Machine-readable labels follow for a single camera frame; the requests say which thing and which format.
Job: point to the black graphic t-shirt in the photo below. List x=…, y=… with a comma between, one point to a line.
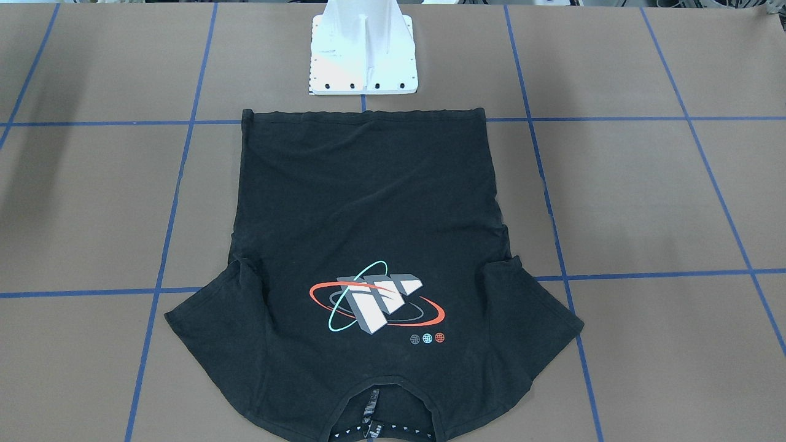
x=370, y=288

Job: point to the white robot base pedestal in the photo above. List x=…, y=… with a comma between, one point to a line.
x=362, y=48

